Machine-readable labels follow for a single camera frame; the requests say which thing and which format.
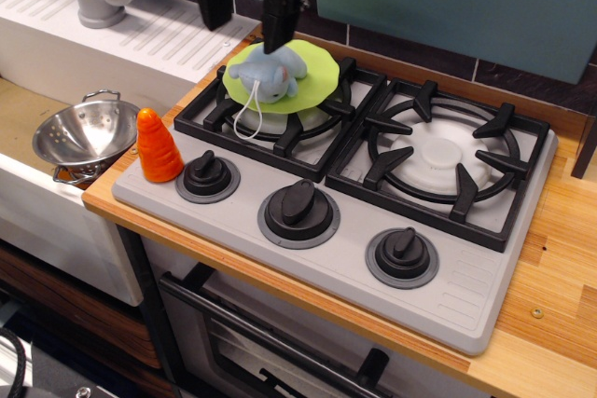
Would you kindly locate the blue plush toy animal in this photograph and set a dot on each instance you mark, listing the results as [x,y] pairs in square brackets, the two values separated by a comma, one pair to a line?
[270,77]

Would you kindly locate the white toy sink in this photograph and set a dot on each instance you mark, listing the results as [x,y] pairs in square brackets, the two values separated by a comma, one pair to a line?
[49,60]

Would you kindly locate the green round cloth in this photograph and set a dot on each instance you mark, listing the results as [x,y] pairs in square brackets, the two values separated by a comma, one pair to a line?
[322,78]

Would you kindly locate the black left burner grate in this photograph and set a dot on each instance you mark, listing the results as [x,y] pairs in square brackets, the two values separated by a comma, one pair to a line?
[303,143]

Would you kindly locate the black burner grate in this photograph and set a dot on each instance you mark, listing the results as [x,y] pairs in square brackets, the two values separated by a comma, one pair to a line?
[303,143]
[443,163]

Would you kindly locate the orange plastic carrot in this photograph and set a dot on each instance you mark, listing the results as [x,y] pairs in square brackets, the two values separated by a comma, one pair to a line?
[159,156]

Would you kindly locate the black left stove knob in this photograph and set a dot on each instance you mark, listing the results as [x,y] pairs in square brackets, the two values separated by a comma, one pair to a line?
[208,179]

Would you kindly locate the black stove knob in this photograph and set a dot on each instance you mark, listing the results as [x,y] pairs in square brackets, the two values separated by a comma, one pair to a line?
[208,179]
[299,216]
[402,258]

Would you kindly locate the steel colander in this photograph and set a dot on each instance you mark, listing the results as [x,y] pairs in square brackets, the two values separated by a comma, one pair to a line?
[84,140]

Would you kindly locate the black middle stove knob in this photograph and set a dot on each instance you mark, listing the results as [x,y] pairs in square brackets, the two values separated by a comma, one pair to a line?
[299,216]

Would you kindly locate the black right burner grate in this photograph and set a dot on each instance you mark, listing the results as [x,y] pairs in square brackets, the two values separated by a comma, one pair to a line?
[443,163]

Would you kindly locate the teal box on backsplash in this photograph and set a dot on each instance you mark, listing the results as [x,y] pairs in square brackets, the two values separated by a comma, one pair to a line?
[551,38]

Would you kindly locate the black right stove knob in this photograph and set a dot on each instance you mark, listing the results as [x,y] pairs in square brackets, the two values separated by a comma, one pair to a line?
[402,258]

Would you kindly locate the toy oven door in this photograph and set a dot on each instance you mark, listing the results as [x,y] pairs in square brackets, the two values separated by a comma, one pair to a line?
[241,368]

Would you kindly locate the grey toy stove top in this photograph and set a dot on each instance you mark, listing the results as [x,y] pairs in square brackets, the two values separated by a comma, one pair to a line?
[458,308]

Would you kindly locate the black oven door handle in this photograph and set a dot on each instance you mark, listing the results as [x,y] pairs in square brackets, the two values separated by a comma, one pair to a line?
[362,385]

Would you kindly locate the dark wooden post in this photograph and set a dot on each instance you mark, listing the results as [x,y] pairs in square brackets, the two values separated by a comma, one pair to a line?
[586,148]

